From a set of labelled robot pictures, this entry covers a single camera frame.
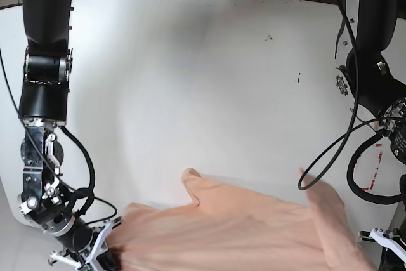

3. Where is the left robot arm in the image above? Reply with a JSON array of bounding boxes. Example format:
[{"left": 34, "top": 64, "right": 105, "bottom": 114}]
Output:
[{"left": 332, "top": 0, "right": 405, "bottom": 205}]

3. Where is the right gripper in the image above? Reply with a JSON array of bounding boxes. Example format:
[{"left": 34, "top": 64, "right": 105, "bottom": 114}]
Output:
[{"left": 48, "top": 215, "right": 123, "bottom": 271}]

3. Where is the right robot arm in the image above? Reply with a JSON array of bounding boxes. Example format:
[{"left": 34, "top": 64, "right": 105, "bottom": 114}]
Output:
[{"left": 18, "top": 0, "right": 121, "bottom": 270}]

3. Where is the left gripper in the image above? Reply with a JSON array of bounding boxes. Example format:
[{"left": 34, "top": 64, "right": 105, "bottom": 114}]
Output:
[{"left": 358, "top": 228, "right": 405, "bottom": 271}]

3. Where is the red tape marking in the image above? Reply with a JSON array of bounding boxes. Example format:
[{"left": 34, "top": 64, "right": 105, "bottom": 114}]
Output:
[{"left": 364, "top": 143, "right": 384, "bottom": 190}]

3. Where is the peach T-shirt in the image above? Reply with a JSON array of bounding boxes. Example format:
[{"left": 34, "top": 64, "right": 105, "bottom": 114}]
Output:
[{"left": 107, "top": 168, "right": 374, "bottom": 270}]

